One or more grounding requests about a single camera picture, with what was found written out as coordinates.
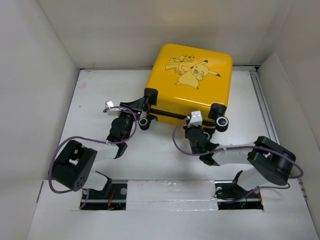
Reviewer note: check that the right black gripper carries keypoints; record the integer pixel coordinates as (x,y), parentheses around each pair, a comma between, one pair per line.
(186,129)

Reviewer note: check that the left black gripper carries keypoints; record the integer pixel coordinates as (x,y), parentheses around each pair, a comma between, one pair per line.
(137,105)

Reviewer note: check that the yellow hard-shell suitcase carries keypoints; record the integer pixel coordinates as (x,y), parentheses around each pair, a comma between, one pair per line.
(186,79)

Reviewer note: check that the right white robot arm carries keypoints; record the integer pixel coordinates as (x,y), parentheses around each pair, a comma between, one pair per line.
(270,164)

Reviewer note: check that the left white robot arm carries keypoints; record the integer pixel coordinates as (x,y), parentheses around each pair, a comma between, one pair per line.
(70,169)

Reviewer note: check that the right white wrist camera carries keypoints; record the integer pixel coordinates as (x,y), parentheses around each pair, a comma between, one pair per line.
(195,119)

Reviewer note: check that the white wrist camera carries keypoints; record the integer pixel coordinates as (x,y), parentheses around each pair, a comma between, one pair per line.
(110,109)
(195,119)

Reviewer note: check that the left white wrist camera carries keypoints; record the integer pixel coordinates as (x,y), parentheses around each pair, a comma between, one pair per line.
(110,109)

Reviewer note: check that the aluminium frame rail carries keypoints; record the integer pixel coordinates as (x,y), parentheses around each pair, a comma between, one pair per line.
(285,113)

